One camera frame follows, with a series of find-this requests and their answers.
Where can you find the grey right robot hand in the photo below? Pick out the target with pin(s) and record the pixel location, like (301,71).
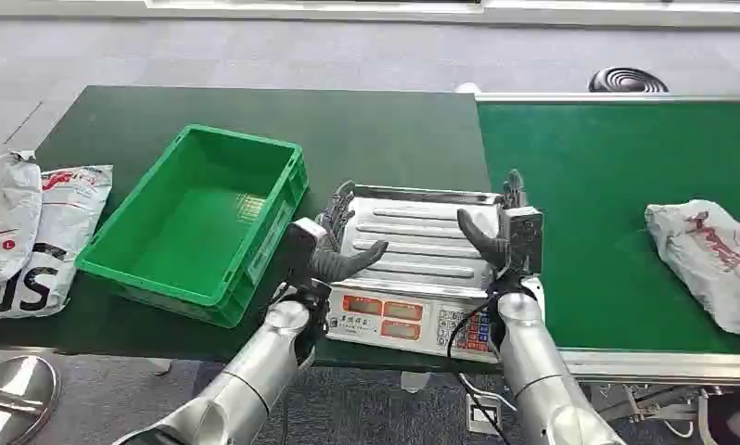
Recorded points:
(522,241)

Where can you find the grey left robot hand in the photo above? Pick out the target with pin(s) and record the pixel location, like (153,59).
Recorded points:
(305,255)

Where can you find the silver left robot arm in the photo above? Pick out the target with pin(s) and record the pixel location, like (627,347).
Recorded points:
(247,387)

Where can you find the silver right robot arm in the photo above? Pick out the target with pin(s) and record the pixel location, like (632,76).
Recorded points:
(539,375)

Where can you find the green conveyor belt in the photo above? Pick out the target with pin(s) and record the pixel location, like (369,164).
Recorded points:
(603,184)

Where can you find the steel electronic weighing scale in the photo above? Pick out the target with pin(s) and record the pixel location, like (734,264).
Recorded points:
(419,245)

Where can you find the green plastic crate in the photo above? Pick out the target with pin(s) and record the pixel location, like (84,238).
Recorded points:
(192,245)

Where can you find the dark green table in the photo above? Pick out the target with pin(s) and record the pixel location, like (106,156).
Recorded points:
(358,135)

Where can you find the white table foot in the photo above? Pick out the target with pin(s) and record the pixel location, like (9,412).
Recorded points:
(414,381)

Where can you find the white floor socket box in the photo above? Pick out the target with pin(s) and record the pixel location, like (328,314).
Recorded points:
(482,414)

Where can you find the grey parcel bag red print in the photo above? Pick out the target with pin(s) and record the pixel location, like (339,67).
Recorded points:
(708,258)

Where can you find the black ribbed round disc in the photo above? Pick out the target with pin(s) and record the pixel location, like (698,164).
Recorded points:
(627,81)

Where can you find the grey conveyor underframe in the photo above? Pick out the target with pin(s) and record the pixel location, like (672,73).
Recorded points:
(646,402)

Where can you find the white parcel bag black letters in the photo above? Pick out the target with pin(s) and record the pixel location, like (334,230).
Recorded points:
(63,215)

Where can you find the grey crumpled parcel bag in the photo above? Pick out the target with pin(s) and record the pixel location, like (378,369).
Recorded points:
(4,209)

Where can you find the chrome round base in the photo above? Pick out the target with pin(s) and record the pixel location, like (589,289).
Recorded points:
(10,393)

